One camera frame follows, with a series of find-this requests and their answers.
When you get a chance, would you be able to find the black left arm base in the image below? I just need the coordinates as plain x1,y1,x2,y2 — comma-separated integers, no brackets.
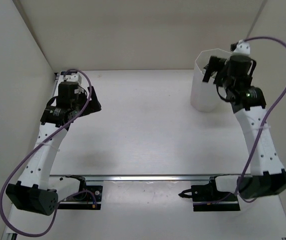
54,175,103,211

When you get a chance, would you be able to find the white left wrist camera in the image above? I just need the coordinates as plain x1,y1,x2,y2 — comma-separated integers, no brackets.
63,72,82,86

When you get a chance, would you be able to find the silver aluminium front rail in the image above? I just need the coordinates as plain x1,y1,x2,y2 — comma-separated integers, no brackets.
50,174,216,183

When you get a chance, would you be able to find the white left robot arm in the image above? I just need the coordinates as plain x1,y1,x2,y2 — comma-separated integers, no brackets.
6,81,101,216

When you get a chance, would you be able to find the white octagonal plastic bin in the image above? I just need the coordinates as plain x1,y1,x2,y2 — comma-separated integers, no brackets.
190,48,230,113

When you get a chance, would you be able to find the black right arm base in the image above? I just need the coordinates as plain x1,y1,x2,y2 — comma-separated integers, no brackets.
178,176,240,212

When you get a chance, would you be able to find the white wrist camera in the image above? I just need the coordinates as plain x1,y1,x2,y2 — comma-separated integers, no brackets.
230,40,250,56
63,72,82,86

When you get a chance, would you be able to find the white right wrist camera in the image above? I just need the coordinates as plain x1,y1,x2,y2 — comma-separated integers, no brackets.
230,40,250,56

